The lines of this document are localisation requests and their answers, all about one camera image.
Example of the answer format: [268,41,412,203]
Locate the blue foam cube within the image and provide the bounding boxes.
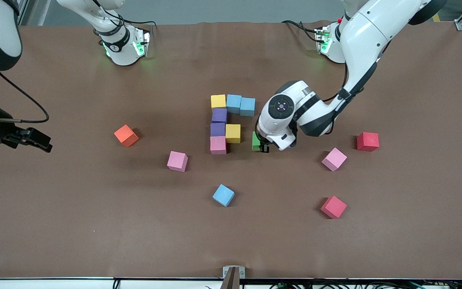
[240,98,256,117]
[226,94,242,114]
[212,184,235,208]

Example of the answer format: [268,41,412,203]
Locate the pink foam cube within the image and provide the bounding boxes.
[322,147,348,172]
[210,136,227,155]
[167,151,188,173]

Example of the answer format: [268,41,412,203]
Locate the rose red foam cube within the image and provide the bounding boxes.
[320,195,348,220]

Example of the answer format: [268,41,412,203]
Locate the orange foam cube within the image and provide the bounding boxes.
[113,124,140,148]

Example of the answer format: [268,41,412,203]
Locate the brown table mat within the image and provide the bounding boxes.
[0,20,462,280]

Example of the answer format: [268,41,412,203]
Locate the silver connector box green light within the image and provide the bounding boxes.
[133,30,151,57]
[314,26,332,55]

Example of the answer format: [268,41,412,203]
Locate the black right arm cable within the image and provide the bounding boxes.
[0,70,50,123]

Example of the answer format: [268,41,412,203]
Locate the black base cable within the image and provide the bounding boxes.
[282,20,320,43]

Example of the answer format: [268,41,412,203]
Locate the grey metal bracket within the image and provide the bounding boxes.
[223,266,246,289]

